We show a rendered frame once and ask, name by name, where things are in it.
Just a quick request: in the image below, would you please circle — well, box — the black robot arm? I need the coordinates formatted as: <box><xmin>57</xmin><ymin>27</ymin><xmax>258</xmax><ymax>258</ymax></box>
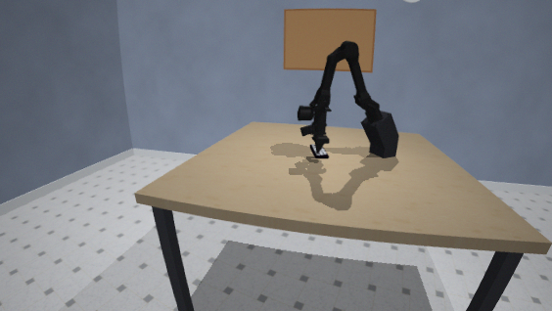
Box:
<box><xmin>298</xmin><ymin>41</ymin><xmax>383</xmax><ymax>136</ymax></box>

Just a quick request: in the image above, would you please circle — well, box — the black keyboard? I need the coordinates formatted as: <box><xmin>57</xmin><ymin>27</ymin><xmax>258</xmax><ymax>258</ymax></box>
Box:
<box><xmin>310</xmin><ymin>144</ymin><xmax>329</xmax><ymax>158</ymax></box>

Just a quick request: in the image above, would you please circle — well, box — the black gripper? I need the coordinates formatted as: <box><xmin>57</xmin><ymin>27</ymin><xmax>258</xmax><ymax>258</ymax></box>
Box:
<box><xmin>311</xmin><ymin>121</ymin><xmax>330</xmax><ymax>154</ymax></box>

